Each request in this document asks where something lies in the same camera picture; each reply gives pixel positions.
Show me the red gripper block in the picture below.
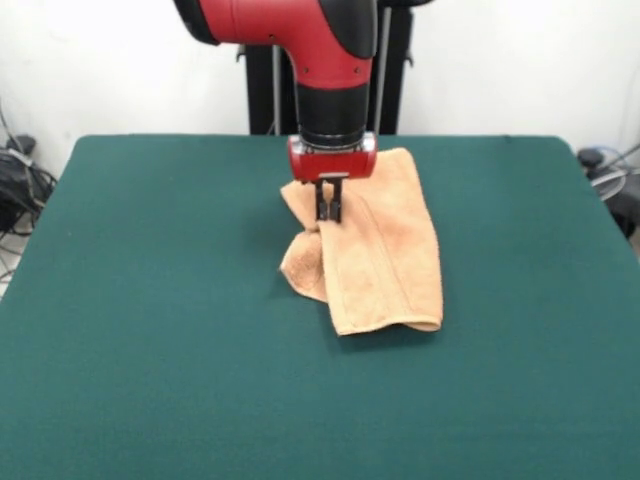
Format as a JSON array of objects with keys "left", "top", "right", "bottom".
[{"left": 286, "top": 132, "right": 379, "bottom": 222}]

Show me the tan terry towel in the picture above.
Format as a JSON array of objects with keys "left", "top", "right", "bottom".
[{"left": 278, "top": 147, "right": 445, "bottom": 337}]

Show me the dark green table cloth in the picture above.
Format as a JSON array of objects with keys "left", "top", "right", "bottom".
[{"left": 0, "top": 133, "right": 640, "bottom": 480}]

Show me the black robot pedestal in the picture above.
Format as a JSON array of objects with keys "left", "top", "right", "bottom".
[{"left": 236, "top": 0, "right": 416, "bottom": 136}]

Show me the black cable tangle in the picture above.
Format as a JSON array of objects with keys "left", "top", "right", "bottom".
[{"left": 0, "top": 99, "right": 59, "bottom": 281}]

